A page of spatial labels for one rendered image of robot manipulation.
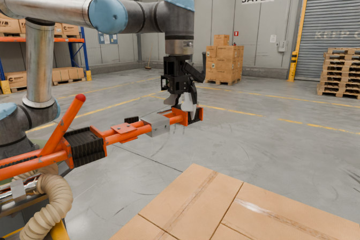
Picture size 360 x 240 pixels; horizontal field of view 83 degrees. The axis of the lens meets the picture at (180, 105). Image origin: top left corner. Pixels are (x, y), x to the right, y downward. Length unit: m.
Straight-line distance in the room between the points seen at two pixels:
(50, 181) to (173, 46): 0.45
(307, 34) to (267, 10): 1.83
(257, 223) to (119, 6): 1.16
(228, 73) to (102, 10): 6.98
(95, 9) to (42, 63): 0.66
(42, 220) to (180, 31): 0.53
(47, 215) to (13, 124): 0.90
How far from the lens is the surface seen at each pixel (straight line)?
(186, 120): 0.67
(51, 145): 0.53
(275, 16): 9.83
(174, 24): 0.63
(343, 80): 7.13
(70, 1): 0.71
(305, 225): 1.37
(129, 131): 0.56
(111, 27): 0.58
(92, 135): 0.56
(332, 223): 1.45
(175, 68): 0.64
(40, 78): 1.26
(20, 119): 1.34
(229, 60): 7.40
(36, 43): 1.17
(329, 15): 9.59
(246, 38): 10.03
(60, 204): 0.48
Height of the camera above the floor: 1.44
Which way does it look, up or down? 17 degrees down
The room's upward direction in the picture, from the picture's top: straight up
